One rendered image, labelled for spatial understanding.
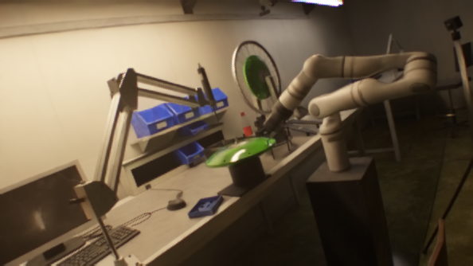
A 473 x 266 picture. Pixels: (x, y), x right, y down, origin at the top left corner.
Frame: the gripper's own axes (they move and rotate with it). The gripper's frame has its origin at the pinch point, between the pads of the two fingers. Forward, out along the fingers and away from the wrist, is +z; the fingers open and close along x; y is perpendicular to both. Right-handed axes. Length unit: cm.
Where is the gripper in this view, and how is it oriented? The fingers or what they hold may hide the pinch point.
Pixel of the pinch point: (267, 141)
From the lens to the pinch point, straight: 107.5
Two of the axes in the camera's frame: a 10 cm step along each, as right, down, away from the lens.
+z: -4.5, 6.7, 5.9
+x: -5.5, 3.1, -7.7
